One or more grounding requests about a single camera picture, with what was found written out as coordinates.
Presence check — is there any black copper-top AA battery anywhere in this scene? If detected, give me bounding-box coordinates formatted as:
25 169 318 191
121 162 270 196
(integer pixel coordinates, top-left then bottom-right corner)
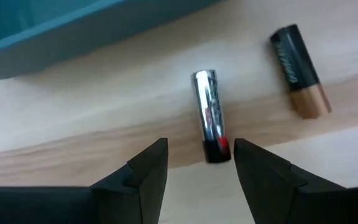
269 24 333 119

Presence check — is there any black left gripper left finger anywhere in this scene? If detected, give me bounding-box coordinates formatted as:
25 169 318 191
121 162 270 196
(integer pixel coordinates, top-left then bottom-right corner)
0 138 169 224

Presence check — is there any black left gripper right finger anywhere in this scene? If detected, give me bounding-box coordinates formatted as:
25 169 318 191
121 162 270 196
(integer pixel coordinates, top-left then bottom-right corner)
234 138 358 224

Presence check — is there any silver black AA battery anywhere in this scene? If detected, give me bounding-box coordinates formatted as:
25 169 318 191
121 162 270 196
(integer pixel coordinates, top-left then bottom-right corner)
190 68 232 164

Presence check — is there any teal plastic bin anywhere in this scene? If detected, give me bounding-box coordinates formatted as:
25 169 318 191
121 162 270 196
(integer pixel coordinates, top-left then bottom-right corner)
0 0 226 81

